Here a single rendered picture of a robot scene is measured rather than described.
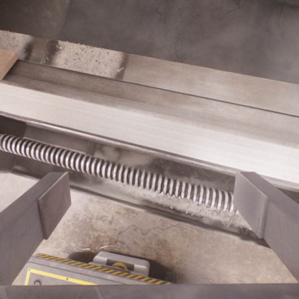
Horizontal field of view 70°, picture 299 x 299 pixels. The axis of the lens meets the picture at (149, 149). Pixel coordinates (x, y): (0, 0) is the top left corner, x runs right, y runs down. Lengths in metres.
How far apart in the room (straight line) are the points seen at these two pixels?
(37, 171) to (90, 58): 0.60
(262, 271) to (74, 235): 0.97
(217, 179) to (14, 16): 0.75
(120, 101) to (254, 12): 0.38
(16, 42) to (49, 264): 0.80
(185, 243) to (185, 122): 0.94
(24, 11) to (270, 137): 0.65
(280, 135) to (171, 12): 0.37
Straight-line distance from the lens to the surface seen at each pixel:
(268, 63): 0.55
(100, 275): 0.96
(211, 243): 1.22
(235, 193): 0.17
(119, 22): 0.59
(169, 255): 1.23
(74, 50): 0.44
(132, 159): 0.78
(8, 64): 0.47
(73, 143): 0.79
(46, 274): 1.04
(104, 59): 0.41
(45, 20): 0.68
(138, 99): 0.37
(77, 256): 1.21
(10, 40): 0.52
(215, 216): 0.78
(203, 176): 0.77
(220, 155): 0.35
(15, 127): 0.74
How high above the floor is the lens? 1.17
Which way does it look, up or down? 79 degrees down
